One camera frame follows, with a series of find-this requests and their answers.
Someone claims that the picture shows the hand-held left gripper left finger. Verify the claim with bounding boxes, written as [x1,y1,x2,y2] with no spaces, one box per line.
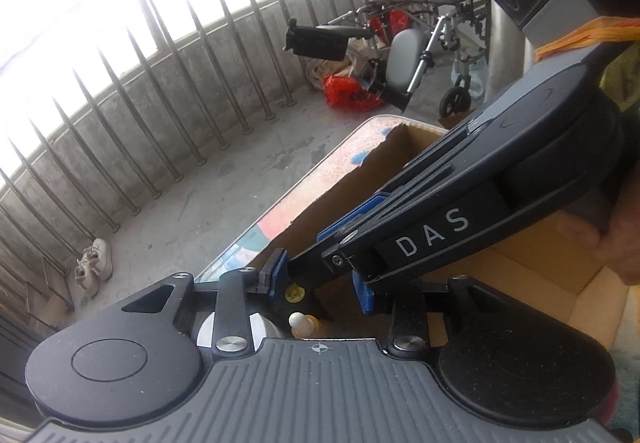
[122,248,291,358]

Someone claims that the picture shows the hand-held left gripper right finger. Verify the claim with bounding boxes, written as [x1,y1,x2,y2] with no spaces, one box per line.
[351,270,506,358]

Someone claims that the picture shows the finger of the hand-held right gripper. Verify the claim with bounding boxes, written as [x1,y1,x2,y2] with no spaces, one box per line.
[287,178,512,293]
[316,120,497,247]

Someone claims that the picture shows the green dropper bottle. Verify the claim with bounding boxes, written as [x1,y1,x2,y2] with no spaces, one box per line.
[288,312,333,339]

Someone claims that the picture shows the white bottle with lid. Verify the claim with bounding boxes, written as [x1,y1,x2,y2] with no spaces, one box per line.
[196,310,283,349]

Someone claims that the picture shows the cardboard box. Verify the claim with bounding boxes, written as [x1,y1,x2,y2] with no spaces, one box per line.
[260,123,631,354]

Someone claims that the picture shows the person's right hand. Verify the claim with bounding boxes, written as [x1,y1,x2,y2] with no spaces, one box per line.
[559,163,640,286]

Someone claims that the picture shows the orange rubber band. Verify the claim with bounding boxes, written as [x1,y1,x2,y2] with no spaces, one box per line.
[534,17,640,63]

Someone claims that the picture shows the red plastic bag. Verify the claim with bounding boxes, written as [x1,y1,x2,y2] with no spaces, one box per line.
[322,74,383,111]

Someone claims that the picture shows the wheelchair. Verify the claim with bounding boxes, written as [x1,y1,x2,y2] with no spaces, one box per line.
[285,0,493,119]

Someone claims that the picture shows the white plastic bag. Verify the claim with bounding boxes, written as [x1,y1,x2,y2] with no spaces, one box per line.
[305,38,371,91]

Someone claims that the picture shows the white sneaker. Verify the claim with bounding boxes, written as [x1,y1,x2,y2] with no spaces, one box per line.
[87,238,113,280]
[74,248,101,299]

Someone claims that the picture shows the metal balcony railing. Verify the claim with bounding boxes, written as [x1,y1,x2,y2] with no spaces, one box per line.
[0,0,376,324]

